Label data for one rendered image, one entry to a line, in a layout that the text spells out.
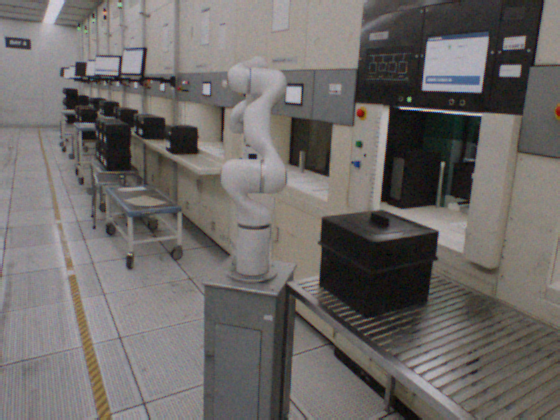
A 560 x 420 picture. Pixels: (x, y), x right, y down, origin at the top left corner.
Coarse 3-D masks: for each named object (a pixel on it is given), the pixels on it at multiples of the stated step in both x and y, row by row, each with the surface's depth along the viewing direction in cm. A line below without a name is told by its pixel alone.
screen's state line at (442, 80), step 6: (426, 78) 172; (432, 78) 170; (438, 78) 167; (444, 78) 165; (450, 78) 162; (456, 78) 160; (462, 78) 158; (468, 78) 156; (474, 78) 154; (444, 84) 165; (450, 84) 163; (456, 84) 160; (462, 84) 158; (468, 84) 156; (474, 84) 154
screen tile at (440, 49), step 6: (432, 48) 169; (438, 48) 166; (444, 48) 164; (432, 54) 169; (438, 54) 167; (444, 54) 164; (450, 54) 162; (450, 60) 162; (432, 66) 169; (438, 66) 167; (444, 66) 164; (450, 66) 162; (426, 72) 172; (432, 72) 169; (438, 72) 167; (444, 72) 165; (450, 72) 162
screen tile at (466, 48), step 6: (456, 42) 159; (468, 42) 155; (474, 42) 153; (462, 48) 157; (468, 48) 155; (474, 48) 153; (456, 54) 160; (462, 54) 158; (468, 54) 155; (480, 54) 151; (474, 60) 153; (480, 60) 151; (456, 66) 160; (462, 66) 158; (468, 66) 156; (474, 66) 153; (480, 66) 151
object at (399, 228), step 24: (336, 216) 148; (360, 216) 150; (384, 216) 141; (336, 240) 140; (360, 240) 129; (384, 240) 126; (408, 240) 132; (432, 240) 138; (360, 264) 130; (384, 264) 128; (408, 264) 134
